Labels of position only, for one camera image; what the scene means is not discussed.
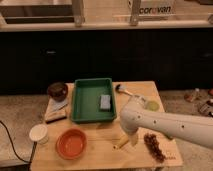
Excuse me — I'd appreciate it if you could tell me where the red bowl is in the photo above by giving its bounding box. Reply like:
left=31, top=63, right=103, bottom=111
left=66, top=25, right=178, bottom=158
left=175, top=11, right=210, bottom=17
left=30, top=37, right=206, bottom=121
left=56, top=128, right=87, bottom=160

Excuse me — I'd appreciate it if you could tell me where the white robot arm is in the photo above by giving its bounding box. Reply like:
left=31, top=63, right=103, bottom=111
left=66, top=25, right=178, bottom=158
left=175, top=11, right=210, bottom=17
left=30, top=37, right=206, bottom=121
left=120, top=96, right=213, bottom=149

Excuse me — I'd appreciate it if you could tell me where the caravan cardboard box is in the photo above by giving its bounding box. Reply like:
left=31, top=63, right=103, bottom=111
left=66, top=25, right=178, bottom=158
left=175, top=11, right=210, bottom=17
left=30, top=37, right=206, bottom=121
left=138, top=0, right=175, bottom=15

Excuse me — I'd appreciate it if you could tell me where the dish brush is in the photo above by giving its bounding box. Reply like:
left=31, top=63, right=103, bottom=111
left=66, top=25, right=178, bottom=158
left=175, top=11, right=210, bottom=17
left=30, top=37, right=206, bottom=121
left=115, top=84, right=146, bottom=102

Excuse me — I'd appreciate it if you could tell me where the brown grape bunch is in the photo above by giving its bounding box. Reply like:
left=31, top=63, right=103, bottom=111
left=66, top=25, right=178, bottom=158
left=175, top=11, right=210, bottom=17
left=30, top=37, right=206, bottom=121
left=144, top=133, right=165, bottom=163

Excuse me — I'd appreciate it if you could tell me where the wooden block eraser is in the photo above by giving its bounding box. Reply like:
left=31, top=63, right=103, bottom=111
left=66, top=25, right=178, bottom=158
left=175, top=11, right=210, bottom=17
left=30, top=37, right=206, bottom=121
left=45, top=111, right=67, bottom=124

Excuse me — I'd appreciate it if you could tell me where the black cable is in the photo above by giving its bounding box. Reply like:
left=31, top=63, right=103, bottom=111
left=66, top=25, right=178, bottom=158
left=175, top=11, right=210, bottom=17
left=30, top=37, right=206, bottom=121
left=0, top=119, right=37, bottom=164

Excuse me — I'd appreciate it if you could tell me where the white paper cup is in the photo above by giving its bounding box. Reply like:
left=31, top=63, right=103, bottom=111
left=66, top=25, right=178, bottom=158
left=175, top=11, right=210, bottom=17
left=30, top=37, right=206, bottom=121
left=29, top=124, right=49, bottom=144

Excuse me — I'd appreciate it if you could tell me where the green plastic cup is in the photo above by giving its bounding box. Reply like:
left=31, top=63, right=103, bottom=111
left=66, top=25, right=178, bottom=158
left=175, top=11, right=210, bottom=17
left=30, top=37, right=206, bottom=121
left=146, top=101, right=160, bottom=111

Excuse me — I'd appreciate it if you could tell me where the dark brown bowl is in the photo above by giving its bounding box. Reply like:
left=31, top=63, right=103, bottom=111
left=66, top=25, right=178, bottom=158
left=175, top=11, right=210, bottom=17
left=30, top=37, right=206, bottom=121
left=47, top=82, right=68, bottom=102

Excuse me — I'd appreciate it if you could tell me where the yellow banana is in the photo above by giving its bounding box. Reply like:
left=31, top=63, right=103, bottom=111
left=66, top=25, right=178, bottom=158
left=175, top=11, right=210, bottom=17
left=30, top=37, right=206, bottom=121
left=113, top=135, right=129, bottom=149

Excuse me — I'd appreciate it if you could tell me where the blue grey sponge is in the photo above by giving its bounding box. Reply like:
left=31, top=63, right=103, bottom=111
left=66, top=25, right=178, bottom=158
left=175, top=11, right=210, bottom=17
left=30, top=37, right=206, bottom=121
left=100, top=95, right=111, bottom=110

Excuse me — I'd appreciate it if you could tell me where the green plastic tray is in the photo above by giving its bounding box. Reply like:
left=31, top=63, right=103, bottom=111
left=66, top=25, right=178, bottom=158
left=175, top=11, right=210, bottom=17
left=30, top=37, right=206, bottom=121
left=71, top=78, right=117, bottom=123

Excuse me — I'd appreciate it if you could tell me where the white cloth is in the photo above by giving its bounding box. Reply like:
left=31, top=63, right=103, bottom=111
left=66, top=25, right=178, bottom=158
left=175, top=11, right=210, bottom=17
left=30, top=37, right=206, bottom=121
left=50, top=99, right=68, bottom=112

